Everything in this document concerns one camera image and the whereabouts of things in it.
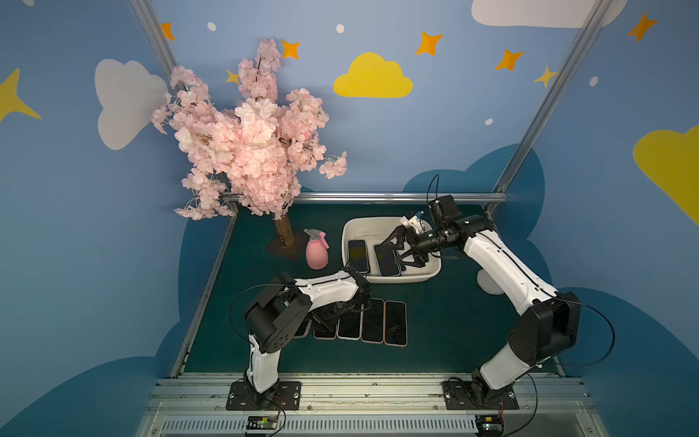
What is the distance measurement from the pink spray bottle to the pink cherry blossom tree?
194 millimetres

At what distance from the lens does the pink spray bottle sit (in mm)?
917

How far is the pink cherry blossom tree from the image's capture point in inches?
22.0
